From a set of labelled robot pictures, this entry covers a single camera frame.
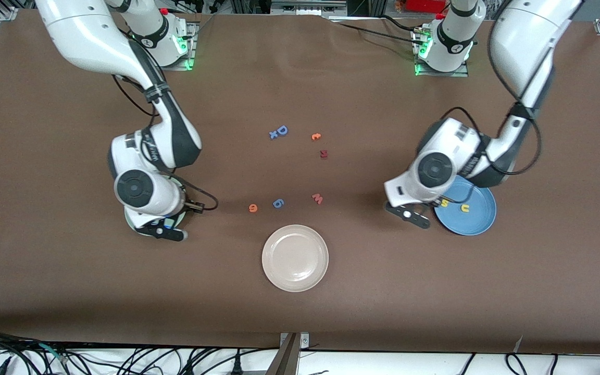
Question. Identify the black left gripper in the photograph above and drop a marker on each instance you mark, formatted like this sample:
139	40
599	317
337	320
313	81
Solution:
434	203

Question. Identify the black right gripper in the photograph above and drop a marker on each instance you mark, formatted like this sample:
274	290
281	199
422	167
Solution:
187	207

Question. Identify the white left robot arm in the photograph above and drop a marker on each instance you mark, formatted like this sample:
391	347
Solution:
519	41

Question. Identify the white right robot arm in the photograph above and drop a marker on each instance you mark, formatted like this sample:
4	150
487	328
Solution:
86	36

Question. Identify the blue plate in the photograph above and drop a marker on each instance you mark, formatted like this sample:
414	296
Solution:
474	221

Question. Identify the mint green plate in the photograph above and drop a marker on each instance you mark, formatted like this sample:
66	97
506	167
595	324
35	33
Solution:
129	221

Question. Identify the blue foam digit 6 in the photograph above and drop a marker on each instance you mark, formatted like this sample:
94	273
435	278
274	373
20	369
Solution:
277	203

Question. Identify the beige plate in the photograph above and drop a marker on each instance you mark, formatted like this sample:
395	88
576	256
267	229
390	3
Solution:
295	258

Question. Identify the pink foam letter w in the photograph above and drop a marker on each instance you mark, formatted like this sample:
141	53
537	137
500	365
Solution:
317	199

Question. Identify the blue foam letter D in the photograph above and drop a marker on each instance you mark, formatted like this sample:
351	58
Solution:
285	131

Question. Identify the brown table cover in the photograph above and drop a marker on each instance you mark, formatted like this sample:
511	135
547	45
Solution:
300	94

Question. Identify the black power plug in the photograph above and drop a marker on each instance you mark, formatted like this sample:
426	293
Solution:
236	365

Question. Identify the red box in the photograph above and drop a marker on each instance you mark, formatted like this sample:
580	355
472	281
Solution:
425	5

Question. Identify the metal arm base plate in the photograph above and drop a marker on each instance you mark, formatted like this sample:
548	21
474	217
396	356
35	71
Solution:
443	74
192	47

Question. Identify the silver metal bracket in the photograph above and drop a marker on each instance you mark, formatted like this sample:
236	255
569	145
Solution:
304	341

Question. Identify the grey metal post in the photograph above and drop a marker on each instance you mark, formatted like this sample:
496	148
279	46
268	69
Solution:
284	362

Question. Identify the silver aluminium frame beam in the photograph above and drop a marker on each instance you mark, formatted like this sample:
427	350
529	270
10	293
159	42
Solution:
308	8

